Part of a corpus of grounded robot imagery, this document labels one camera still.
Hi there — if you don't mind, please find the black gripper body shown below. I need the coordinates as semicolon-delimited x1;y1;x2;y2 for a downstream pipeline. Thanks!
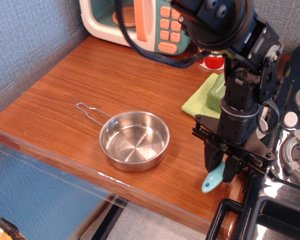
192;82;275;175

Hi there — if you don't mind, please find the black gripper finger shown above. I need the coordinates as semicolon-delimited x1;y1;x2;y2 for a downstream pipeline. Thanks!
204;138;224;173
222;156;245;183

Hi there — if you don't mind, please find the white ladle teal handle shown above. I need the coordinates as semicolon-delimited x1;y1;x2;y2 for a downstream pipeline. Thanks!
201;118;268;193

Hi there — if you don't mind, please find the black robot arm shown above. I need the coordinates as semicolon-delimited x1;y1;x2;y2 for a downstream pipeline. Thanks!
171;0;283;183

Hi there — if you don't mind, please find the green toy bell pepper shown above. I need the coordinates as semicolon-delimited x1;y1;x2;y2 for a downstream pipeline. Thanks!
206;73;226;113

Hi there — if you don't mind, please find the green cloth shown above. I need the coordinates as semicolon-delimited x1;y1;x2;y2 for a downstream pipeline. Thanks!
181;73;224;119

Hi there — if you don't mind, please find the black toy stove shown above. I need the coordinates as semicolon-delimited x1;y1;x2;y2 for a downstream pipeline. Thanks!
206;46;300;240

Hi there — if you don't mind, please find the tomato sauce can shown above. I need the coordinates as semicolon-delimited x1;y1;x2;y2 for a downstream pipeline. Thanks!
198;51;225;71

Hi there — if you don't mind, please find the stainless steel pan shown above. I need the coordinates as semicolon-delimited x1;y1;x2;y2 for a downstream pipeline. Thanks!
75;102;170;173

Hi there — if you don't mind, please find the teal toy microwave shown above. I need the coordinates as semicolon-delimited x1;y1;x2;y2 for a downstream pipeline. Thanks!
79;0;191;56

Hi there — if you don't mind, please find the black cable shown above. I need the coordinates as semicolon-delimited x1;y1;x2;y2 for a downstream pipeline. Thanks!
114;0;216;70

